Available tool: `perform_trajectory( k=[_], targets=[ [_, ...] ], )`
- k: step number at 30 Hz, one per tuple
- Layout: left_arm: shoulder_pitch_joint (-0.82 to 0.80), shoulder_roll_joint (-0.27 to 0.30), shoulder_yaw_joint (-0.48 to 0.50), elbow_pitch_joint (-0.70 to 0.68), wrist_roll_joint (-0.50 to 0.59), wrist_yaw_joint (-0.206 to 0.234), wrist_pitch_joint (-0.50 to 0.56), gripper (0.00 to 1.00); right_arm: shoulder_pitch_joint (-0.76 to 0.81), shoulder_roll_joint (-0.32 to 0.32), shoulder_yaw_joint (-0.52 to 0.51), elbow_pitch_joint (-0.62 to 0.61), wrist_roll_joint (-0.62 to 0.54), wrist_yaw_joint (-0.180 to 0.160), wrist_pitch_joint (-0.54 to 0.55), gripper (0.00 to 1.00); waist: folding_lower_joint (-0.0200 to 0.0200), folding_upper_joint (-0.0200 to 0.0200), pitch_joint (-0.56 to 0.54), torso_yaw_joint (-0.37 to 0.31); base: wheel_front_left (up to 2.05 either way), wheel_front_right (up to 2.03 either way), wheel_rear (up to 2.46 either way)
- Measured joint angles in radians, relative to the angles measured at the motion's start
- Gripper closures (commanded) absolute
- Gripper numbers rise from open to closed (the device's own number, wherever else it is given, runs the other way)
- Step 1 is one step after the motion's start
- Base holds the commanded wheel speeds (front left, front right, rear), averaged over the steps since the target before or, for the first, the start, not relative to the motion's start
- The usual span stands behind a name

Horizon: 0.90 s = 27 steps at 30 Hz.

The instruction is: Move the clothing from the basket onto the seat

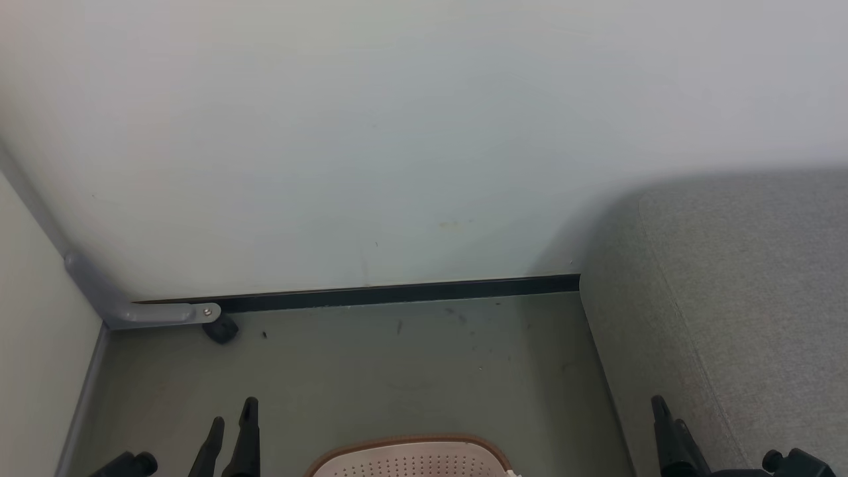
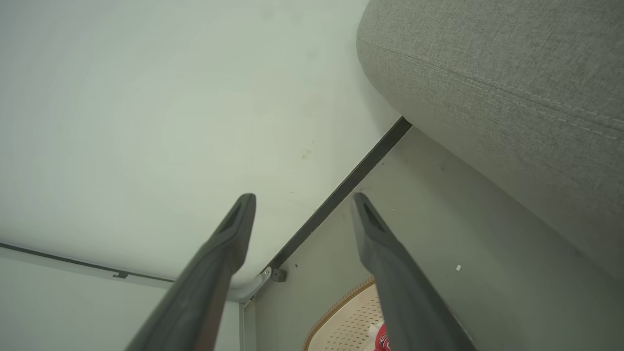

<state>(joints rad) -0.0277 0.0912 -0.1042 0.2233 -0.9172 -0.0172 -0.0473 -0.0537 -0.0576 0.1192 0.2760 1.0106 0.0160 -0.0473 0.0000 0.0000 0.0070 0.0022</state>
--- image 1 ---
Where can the grey metal bracket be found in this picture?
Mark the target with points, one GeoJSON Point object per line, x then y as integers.
{"type": "Point", "coordinates": [139, 313]}

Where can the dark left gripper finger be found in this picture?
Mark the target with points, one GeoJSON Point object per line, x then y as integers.
{"type": "Point", "coordinates": [209, 454]}
{"type": "Point", "coordinates": [245, 444]}

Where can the grey fabric sofa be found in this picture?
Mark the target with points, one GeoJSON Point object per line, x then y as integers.
{"type": "Point", "coordinates": [742, 318]}

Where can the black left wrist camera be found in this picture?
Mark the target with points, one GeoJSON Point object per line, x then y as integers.
{"type": "Point", "coordinates": [129, 465]}

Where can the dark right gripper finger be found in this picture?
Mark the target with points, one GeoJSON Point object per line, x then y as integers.
{"type": "Point", "coordinates": [690, 457]}
{"type": "Point", "coordinates": [666, 444]}

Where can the black round foot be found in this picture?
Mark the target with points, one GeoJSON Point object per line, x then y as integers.
{"type": "Point", "coordinates": [222, 330]}

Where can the beige perforated laundry basket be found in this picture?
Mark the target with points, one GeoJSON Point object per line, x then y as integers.
{"type": "Point", "coordinates": [411, 460]}

